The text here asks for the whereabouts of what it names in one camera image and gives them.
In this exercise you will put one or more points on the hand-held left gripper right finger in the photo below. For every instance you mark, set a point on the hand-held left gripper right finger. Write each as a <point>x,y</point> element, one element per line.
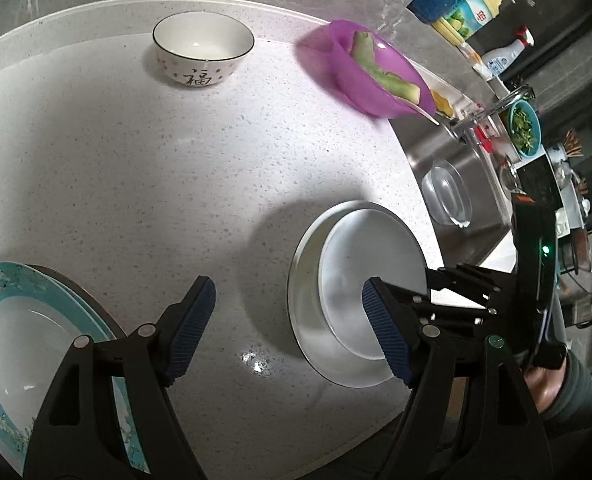
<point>388,330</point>

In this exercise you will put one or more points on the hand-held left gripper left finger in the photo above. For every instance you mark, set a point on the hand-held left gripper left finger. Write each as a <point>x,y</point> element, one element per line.
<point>191,320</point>

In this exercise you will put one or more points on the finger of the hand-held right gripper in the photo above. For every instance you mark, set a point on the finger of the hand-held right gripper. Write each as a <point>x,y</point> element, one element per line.
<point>465,278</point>
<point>458,310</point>

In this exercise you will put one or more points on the small white bowl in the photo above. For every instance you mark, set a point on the small white bowl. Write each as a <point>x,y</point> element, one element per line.
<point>365,250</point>

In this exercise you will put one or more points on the large white bowl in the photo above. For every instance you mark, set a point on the large white bowl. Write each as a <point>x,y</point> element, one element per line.
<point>306,310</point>

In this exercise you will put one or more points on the grey gradient plate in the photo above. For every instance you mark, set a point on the grey gradient plate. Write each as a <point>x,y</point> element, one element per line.
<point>96,307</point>

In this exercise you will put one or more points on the large teal floral plate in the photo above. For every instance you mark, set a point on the large teal floral plate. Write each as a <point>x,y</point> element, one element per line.
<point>76,305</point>

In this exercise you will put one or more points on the small teal floral plate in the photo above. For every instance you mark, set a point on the small teal floral plate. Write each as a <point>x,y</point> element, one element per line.
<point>21,365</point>

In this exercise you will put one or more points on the person's right forearm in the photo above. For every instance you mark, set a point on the person's right forearm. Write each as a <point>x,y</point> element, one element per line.
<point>583,390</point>

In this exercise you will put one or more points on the person's right hand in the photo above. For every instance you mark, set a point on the person's right hand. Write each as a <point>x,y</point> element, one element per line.
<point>540,387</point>

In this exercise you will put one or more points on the steel strainer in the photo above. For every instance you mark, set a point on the steel strainer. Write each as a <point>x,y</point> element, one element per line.
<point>508,177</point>

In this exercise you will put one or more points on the clear glass bowl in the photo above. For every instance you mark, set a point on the clear glass bowl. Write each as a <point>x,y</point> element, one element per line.
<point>445,192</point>

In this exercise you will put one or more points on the bundle of chopsticks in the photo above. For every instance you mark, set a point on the bundle of chopsticks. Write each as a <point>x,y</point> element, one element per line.
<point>573,144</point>

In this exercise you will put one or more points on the teal basin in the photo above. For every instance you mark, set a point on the teal basin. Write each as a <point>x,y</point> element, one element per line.
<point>536,132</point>

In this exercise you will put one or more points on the chopped green vegetables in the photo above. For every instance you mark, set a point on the chopped green vegetables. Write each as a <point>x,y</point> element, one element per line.
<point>523,127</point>

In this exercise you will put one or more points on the stainless steel sink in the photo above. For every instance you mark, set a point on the stainless steel sink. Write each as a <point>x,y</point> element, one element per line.
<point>425,150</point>

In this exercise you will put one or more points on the chrome faucet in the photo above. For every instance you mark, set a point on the chrome faucet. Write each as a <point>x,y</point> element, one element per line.
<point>475,120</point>

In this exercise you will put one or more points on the peeled green vegetable stem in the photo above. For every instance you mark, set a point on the peeled green vegetable stem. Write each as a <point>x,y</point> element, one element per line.
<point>398,86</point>
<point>364,49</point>

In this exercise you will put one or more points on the white spray bottle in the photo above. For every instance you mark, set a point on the white spray bottle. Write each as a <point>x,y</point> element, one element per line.
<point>505,55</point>

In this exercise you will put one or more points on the white and yellow packet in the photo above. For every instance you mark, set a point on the white and yellow packet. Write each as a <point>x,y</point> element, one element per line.
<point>473,60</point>

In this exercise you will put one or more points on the purple plastic basin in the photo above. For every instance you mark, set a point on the purple plastic basin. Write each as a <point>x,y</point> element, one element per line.
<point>346,75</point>

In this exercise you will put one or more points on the yellow detergent bottle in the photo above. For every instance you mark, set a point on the yellow detergent bottle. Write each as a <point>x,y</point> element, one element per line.
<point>475,10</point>

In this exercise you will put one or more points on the white bowl with black print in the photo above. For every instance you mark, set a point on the white bowl with black print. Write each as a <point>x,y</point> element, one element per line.
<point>201,55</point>

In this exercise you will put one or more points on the blue plastic cup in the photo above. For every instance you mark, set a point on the blue plastic cup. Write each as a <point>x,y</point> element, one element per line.
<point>435,2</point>

